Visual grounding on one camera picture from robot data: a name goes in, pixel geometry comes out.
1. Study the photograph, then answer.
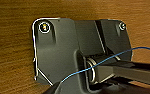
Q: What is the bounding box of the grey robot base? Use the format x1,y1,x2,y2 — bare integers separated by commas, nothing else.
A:
31,17,132,94

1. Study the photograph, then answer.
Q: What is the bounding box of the blue cable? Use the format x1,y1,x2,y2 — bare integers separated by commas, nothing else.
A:
59,47,150,85

